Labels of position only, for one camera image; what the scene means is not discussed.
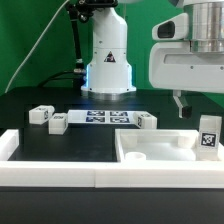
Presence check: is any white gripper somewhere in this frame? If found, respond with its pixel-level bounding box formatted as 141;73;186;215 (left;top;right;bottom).
149;42;224;119

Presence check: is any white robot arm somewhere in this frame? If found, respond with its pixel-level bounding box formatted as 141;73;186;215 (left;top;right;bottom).
78;0;224;118

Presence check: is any white U-shaped fence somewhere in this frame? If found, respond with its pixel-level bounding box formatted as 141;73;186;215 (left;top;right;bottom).
0;130;224;189

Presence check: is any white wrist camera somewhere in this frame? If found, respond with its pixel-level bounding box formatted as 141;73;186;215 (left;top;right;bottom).
152;13;189;41

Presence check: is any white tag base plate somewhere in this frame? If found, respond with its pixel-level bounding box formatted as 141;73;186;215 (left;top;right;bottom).
68;110;142;124

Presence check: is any black cable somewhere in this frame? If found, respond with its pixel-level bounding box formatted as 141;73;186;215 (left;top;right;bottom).
38;69;88;89

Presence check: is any grey cable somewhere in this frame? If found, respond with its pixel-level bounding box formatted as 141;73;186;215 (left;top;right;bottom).
3;0;72;96

